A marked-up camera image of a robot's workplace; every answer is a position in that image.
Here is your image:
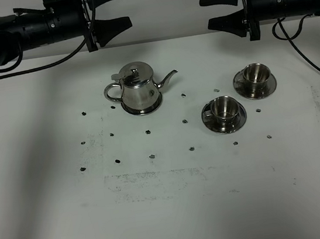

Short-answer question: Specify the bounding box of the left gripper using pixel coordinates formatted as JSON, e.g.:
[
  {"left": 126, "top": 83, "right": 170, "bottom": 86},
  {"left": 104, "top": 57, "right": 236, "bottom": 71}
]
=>
[{"left": 45, "top": 0, "right": 132, "bottom": 52}]

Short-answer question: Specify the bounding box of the stainless steel teapot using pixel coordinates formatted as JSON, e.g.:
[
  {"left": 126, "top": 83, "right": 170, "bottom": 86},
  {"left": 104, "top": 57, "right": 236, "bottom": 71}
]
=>
[{"left": 104, "top": 61, "right": 177, "bottom": 110}]

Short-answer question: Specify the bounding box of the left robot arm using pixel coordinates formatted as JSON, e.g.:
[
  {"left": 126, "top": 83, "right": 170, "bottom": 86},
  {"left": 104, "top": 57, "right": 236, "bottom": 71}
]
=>
[{"left": 0, "top": 0, "right": 132, "bottom": 80}]

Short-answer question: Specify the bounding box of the teapot steel saucer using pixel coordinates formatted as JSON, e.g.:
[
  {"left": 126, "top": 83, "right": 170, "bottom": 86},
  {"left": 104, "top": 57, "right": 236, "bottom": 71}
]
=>
[{"left": 121, "top": 93, "right": 163, "bottom": 116}]

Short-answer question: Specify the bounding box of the far steel teacup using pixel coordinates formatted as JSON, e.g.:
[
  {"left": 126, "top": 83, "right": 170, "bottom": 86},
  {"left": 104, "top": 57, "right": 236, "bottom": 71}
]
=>
[{"left": 237, "top": 63, "right": 271, "bottom": 90}]

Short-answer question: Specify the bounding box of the steel teacup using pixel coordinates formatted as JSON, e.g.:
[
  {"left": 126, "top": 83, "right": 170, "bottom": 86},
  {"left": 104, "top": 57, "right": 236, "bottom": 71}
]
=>
[
  {"left": 237, "top": 63, "right": 271, "bottom": 90},
  {"left": 201, "top": 96, "right": 239, "bottom": 124}
]

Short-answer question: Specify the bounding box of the far steel saucer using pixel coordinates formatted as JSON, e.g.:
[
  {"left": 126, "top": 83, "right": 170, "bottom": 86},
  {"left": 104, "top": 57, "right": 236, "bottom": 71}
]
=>
[{"left": 233, "top": 70, "right": 277, "bottom": 99}]

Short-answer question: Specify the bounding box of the near steel teacup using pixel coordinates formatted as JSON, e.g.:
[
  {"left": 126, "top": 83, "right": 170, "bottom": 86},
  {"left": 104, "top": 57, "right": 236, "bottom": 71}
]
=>
[{"left": 201, "top": 96, "right": 239, "bottom": 124}]

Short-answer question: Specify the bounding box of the near steel saucer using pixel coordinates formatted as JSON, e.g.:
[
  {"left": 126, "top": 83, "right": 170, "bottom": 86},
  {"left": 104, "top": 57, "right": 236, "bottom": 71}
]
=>
[{"left": 202, "top": 103, "right": 247, "bottom": 134}]

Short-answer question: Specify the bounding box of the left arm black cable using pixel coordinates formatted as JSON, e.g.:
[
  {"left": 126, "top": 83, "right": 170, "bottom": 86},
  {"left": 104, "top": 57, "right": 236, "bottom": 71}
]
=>
[{"left": 0, "top": 4, "right": 104, "bottom": 83}]

